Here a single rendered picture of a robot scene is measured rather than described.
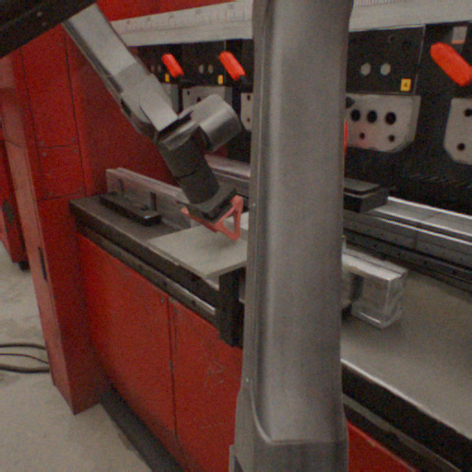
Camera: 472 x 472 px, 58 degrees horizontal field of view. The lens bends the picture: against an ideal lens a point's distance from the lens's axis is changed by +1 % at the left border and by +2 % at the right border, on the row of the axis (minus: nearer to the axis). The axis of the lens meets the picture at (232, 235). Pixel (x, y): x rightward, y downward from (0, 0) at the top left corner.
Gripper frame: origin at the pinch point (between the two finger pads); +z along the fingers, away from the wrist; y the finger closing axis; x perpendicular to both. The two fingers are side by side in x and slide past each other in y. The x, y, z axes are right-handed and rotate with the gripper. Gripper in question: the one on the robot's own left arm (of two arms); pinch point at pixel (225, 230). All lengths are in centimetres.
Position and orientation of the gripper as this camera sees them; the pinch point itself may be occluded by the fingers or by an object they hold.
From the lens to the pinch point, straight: 75.1
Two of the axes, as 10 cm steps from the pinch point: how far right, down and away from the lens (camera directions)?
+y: -6.4, -2.7, 7.2
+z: 3.8, 7.0, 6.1
